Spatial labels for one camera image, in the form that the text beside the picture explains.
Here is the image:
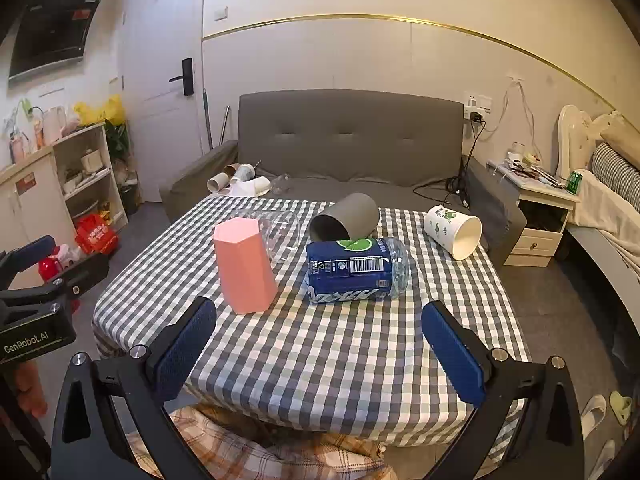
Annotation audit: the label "black range hood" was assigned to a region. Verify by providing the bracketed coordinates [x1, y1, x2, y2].
[7, 0, 106, 83]

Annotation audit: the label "cream bed headboard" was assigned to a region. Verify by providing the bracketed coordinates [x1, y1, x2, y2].
[557, 105, 626, 181]

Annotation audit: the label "clear glass cup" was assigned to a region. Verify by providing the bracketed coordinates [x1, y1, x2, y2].
[257, 211, 302, 266]

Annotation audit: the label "grey checked tablecloth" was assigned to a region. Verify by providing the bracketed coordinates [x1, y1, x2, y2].
[91, 194, 532, 463]

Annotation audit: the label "black charger cable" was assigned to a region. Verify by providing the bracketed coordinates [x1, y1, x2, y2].
[412, 112, 488, 207]

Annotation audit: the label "white slipper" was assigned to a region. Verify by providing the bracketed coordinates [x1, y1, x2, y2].
[580, 395, 607, 431]
[590, 440, 616, 478]

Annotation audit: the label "cream shelf cabinet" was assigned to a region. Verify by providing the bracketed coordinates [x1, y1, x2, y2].
[0, 122, 128, 281]

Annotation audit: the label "dark waste bin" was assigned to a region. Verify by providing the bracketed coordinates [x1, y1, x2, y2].
[120, 185, 141, 216]

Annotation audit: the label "pale pink jug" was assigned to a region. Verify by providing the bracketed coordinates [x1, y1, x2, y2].
[42, 106, 68, 143]

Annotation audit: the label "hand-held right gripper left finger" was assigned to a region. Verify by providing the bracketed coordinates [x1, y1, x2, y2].
[50, 296, 218, 480]

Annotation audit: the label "white leaf print paper cup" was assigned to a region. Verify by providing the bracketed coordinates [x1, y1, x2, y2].
[424, 205, 483, 261]

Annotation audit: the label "cream nightstand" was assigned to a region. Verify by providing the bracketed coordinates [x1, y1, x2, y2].
[487, 157, 581, 267]

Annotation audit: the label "white cable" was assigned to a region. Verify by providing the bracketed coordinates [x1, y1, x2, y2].
[492, 75, 543, 161]

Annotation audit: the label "green slipper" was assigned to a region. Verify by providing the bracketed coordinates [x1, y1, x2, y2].
[609, 391, 633, 426]

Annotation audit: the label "tan pillow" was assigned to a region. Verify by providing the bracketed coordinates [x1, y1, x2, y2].
[600, 112, 640, 168]

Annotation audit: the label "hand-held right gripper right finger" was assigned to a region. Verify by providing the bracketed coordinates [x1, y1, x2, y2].
[421, 301, 586, 480]

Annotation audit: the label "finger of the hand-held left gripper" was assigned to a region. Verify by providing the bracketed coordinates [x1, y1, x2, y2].
[0, 234, 57, 290]
[46, 252, 111, 307]

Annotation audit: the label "grey sofa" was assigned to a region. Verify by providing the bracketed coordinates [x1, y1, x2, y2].
[159, 89, 528, 268]

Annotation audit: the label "white door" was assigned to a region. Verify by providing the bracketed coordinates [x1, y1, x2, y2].
[122, 0, 208, 203]

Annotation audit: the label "person's left hand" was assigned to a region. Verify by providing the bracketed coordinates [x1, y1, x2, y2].
[12, 360, 49, 420]

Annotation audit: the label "yellow plastic bags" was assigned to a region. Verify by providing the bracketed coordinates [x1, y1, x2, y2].
[74, 95, 126, 127]

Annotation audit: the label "white wall outlet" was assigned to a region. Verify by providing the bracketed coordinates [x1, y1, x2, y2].
[462, 92, 493, 122]

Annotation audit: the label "pink hexagonal cup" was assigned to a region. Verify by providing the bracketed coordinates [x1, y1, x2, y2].
[213, 217, 279, 315]

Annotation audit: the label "black door lock handle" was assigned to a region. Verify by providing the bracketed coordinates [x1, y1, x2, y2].
[169, 58, 195, 96]

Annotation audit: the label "checked pillow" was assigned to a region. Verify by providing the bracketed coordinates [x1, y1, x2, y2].
[590, 142, 640, 202]

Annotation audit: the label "blue label plastic bottle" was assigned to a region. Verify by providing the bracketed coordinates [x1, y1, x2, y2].
[305, 236, 411, 306]

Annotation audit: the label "grey cup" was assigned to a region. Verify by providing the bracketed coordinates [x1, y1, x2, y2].
[308, 192, 381, 243]

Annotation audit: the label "mop handle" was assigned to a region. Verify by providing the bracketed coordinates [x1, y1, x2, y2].
[201, 87, 213, 153]

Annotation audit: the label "beige blanket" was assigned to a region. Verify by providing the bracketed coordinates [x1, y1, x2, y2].
[570, 170, 640, 283]

